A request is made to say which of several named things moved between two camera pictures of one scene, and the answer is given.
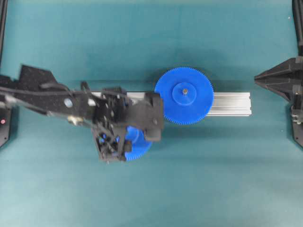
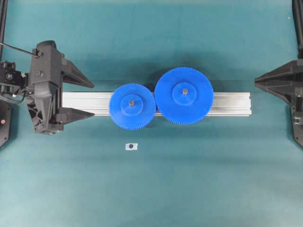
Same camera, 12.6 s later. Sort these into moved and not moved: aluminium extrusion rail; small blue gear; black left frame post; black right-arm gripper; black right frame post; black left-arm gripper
Moved: small blue gear; black left-arm gripper
Not moved: black right-arm gripper; black right frame post; aluminium extrusion rail; black left frame post
